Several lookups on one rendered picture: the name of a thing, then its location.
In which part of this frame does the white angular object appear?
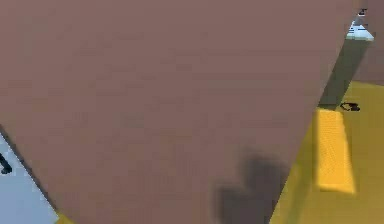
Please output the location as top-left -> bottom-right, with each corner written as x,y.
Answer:
344,19 -> 375,42

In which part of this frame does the pale blue room door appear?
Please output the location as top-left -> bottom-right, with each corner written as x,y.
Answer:
0,132 -> 62,224

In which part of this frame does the black door handle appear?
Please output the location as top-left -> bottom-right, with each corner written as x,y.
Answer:
0,152 -> 13,175
339,101 -> 361,113

